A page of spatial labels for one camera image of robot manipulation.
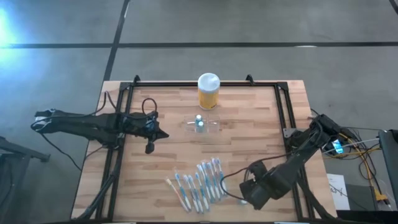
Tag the small blue mouthwash bottle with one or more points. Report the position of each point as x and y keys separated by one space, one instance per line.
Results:
x=242 y=202
x=201 y=125
x=198 y=118

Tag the clear acrylic organizer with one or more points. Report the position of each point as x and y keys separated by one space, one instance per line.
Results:
x=214 y=126

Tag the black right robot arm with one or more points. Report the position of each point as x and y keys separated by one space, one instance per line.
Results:
x=298 y=155

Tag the yellow canister with white lid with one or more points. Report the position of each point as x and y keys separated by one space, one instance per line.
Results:
x=208 y=96

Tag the black equipment case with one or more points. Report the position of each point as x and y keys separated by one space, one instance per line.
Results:
x=390 y=155

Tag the black aluminium table frame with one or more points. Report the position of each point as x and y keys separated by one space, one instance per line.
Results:
x=171 y=84

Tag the grey floor mat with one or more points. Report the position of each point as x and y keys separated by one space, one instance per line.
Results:
x=362 y=196

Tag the dark metal bench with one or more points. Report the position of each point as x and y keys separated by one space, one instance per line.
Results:
x=25 y=151

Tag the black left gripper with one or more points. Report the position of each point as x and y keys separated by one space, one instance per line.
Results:
x=136 y=126

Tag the white paper sheet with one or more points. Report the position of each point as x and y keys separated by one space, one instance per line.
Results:
x=337 y=193

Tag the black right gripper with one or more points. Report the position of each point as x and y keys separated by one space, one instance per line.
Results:
x=258 y=193

